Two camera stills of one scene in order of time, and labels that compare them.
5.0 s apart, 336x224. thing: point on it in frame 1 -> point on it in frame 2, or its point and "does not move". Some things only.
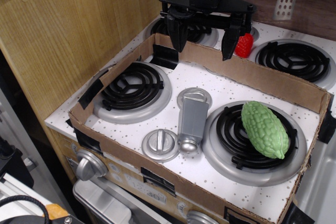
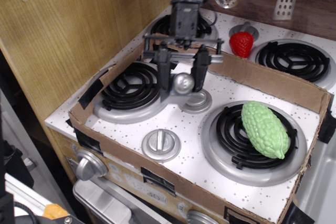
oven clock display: x=148 y=190 does not move
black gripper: x=211 y=6 -> x=183 y=41
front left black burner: x=136 y=85 does not move
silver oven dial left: x=90 y=166 does not move
